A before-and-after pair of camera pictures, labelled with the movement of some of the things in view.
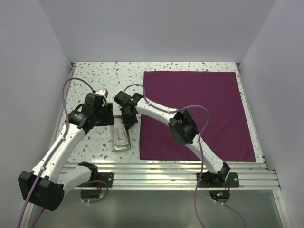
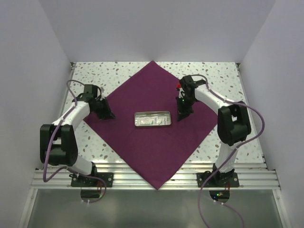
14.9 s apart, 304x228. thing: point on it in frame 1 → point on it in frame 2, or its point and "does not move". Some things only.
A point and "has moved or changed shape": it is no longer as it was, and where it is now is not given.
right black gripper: x=128 y=123 → x=183 y=113
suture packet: x=123 y=139 → x=158 y=118
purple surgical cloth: x=215 y=100 has moved or changed shape
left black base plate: x=107 y=177 does not move
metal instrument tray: x=121 y=138 → x=152 y=118
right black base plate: x=208 y=179 does not move
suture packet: x=119 y=135 → x=146 y=119
